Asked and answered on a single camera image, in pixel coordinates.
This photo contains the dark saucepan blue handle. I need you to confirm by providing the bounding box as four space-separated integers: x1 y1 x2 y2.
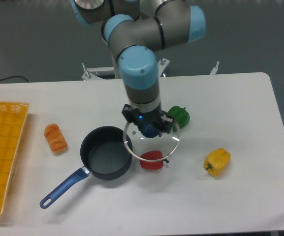
39 126 132 209

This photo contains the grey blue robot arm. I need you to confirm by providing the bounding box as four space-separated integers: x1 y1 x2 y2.
71 0 206 138

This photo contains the glass lid blue knob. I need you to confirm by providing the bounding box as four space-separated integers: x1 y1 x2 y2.
123 121 181 162

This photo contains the yellow bell pepper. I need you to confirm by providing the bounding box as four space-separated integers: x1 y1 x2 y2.
203 148 231 177

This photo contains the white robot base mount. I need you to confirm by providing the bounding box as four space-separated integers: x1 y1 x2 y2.
81 58 220 81

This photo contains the green bell pepper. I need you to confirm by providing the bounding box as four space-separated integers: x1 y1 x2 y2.
168 106 190 129

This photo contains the orange bread loaf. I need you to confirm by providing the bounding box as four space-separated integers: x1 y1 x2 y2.
44 123 67 154

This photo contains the red bell pepper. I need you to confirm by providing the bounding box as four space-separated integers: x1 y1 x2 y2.
140 150 169 170

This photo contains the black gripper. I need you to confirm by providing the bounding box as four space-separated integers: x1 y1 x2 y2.
122 104 174 137

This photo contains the yellow wicker basket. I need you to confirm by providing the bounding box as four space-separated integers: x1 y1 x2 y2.
0 101 30 215

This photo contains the black floor cable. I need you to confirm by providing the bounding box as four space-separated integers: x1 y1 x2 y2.
0 75 30 83

